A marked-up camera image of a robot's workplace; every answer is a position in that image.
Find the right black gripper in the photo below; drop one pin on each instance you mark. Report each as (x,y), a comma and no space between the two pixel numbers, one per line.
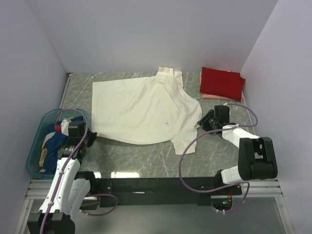
(204,121)

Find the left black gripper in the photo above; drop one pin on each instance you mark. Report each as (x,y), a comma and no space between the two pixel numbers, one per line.
(92,137)

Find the white t-shirt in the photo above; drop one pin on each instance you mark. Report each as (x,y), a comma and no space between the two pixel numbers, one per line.
(148,110)

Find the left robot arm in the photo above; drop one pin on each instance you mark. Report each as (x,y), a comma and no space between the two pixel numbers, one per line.
(69,187)

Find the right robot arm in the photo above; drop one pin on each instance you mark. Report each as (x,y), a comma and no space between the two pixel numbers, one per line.
(256,156)

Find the folded pink t-shirt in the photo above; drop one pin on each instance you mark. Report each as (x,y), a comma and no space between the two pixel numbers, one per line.
(208,96)

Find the blue t-shirt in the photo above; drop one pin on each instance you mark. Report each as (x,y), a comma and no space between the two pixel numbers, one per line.
(54,146)

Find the folded red t-shirt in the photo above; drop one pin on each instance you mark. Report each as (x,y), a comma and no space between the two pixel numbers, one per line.
(221,83)

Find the beige t-shirt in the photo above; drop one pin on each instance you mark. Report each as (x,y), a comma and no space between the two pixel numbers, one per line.
(44,156)

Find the teal plastic basket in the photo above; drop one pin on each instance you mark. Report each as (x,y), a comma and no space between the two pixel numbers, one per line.
(32,163)

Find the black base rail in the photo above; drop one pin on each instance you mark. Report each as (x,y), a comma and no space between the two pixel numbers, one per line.
(155,191)

